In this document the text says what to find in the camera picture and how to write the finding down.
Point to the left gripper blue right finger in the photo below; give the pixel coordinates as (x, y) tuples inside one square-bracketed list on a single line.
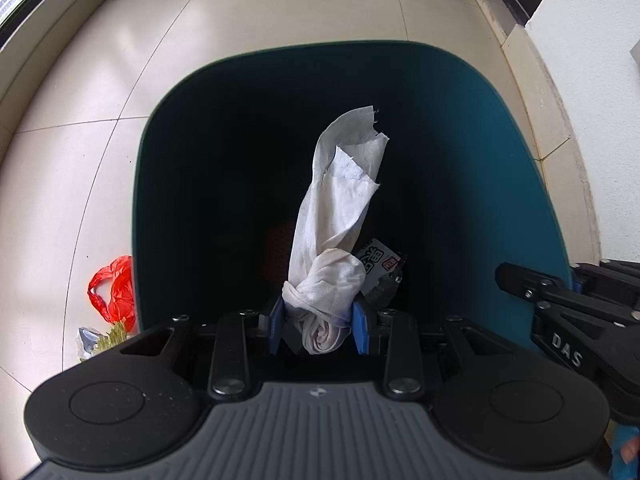
[(363, 326)]

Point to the white tissue paper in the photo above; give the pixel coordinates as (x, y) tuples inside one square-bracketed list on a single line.
[(324, 276)]

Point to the red plastic bag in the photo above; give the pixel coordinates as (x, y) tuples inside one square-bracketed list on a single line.
[(119, 307)]

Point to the dark teal trash bin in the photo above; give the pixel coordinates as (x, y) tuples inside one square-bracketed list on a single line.
[(225, 161)]

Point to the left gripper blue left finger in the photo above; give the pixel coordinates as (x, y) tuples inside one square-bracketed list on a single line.
[(270, 324)]

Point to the grey green snack packet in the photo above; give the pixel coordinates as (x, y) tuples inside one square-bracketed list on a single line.
[(90, 342)]

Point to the black white snack wrapper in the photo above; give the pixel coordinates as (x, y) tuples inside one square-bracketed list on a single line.
[(381, 265)]

